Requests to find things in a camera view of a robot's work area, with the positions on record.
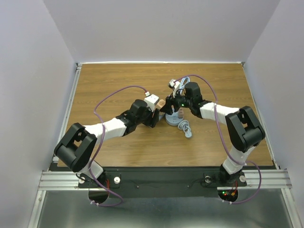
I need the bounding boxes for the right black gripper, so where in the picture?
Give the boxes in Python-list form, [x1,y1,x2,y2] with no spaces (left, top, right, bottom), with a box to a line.
[159,88,192,115]

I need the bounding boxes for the small pink plug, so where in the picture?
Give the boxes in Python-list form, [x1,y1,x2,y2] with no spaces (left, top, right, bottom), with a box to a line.
[178,109,184,118]

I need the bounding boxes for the light blue power cord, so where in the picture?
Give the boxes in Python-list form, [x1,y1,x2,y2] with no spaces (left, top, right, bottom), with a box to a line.
[178,76,190,95]

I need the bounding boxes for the orange cube socket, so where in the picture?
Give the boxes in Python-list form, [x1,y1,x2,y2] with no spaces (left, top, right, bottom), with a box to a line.
[155,99,166,110]

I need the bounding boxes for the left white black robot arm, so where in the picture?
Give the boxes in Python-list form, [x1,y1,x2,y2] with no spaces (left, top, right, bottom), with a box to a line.
[54,95,160,187]

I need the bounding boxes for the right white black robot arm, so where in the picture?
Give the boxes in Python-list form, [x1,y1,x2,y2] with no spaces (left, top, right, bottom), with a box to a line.
[161,79,266,185]

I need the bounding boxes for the round light blue socket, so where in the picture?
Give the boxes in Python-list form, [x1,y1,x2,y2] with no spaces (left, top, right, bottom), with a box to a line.
[165,112,183,126]

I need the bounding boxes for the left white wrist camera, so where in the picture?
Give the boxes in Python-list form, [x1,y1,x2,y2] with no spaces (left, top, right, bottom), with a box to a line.
[144,94,160,111]

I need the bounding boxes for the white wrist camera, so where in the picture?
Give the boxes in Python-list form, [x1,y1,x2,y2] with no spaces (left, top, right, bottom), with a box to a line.
[168,79,180,97]
[144,94,160,111]

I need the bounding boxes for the grey coiled cable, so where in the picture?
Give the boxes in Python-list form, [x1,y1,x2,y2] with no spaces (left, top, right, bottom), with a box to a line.
[177,119,192,139]

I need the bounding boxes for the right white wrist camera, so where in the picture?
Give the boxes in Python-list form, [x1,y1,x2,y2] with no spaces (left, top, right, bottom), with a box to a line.
[168,79,180,97]

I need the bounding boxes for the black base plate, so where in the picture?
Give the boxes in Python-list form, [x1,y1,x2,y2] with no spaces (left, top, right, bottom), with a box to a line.
[78,166,247,199]

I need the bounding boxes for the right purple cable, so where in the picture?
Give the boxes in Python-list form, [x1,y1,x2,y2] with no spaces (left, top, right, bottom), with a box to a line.
[172,75,262,205]

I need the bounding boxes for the purple cable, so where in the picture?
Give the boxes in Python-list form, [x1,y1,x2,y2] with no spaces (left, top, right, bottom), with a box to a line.
[172,75,262,205]
[89,85,151,207]

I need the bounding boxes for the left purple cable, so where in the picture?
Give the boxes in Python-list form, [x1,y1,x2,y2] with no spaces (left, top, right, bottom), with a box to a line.
[89,85,151,207]

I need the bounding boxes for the aluminium rail frame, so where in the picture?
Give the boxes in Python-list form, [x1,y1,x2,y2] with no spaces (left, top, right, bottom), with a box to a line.
[29,63,293,228]

